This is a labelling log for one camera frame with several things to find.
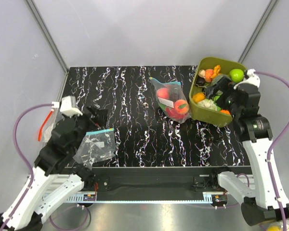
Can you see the clear bag on stack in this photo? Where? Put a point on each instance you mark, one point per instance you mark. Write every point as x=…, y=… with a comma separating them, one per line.
x=96, y=148

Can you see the olive green plastic bin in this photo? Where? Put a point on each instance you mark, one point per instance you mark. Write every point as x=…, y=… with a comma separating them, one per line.
x=207, y=115

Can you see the black marbled table mat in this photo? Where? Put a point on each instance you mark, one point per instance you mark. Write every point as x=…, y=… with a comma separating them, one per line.
x=144, y=136

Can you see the yellow lemon toy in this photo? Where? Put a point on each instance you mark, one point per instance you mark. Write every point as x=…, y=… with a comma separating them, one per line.
x=273, y=228

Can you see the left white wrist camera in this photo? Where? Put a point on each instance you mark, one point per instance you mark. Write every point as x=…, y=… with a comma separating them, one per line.
x=67, y=106

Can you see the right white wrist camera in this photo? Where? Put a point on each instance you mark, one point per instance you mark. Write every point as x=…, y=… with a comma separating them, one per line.
x=252, y=78

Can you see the green apple toy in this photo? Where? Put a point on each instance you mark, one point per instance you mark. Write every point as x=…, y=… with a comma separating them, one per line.
x=236, y=75

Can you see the white cauliflower toy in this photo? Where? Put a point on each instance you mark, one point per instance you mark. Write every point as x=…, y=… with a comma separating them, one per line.
x=208, y=104

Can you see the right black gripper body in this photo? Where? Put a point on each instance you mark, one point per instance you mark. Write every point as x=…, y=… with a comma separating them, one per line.
x=226, y=99

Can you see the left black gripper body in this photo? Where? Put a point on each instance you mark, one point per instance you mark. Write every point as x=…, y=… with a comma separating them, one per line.
x=97, y=119

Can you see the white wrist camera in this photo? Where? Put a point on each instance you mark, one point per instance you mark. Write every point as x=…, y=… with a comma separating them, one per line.
x=67, y=106
x=252, y=78

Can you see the red dragon fruit toy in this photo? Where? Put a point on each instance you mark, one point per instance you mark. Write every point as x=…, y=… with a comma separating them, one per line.
x=172, y=114

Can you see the peach toy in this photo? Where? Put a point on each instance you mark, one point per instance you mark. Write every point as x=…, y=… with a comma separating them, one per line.
x=163, y=93
x=181, y=106

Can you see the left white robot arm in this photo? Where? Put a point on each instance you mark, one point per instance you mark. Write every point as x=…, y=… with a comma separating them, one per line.
x=30, y=210

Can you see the green cantaloupe melon toy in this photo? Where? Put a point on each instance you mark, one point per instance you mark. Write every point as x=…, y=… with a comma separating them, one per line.
x=218, y=78

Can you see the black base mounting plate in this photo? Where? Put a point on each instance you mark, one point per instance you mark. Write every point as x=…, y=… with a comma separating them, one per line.
x=112, y=178

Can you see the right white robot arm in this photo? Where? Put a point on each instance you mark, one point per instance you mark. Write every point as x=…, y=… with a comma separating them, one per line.
x=267, y=202

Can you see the clear bag teal zipper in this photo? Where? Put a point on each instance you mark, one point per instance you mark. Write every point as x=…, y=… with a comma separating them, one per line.
x=176, y=93

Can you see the clear bag orange zipper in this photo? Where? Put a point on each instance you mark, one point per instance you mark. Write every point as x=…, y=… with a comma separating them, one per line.
x=47, y=126

